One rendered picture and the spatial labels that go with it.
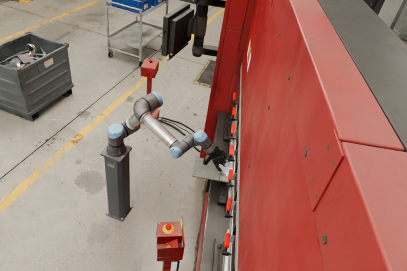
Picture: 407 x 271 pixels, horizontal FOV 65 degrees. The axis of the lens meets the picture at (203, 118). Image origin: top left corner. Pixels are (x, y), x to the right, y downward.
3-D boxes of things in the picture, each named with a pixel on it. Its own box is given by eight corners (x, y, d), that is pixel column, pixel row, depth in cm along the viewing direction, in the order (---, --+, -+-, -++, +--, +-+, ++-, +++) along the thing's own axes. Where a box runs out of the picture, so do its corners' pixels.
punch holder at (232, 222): (229, 218, 168) (235, 198, 158) (246, 221, 168) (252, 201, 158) (228, 244, 156) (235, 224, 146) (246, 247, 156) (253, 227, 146)
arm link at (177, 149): (126, 101, 205) (180, 153, 193) (139, 94, 212) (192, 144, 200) (123, 112, 213) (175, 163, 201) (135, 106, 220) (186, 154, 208)
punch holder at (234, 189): (231, 189, 184) (236, 169, 174) (245, 191, 184) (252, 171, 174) (230, 210, 172) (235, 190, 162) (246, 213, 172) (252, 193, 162)
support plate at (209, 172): (195, 157, 226) (195, 156, 225) (232, 164, 226) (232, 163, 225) (192, 176, 212) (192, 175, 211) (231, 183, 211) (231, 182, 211)
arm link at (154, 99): (114, 127, 251) (141, 94, 210) (129, 120, 261) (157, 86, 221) (123, 140, 250) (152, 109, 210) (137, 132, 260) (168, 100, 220)
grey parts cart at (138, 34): (134, 39, 591) (134, -15, 534) (166, 48, 578) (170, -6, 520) (106, 57, 522) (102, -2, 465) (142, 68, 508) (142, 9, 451)
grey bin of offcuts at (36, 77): (39, 79, 449) (29, 31, 405) (76, 92, 436) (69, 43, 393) (-10, 109, 388) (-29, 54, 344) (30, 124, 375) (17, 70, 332)
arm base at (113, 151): (102, 153, 247) (101, 143, 241) (113, 141, 259) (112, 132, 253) (119, 159, 244) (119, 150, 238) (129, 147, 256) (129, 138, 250)
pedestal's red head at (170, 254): (156, 232, 213) (157, 216, 202) (180, 231, 216) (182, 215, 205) (156, 261, 197) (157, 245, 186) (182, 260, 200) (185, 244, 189)
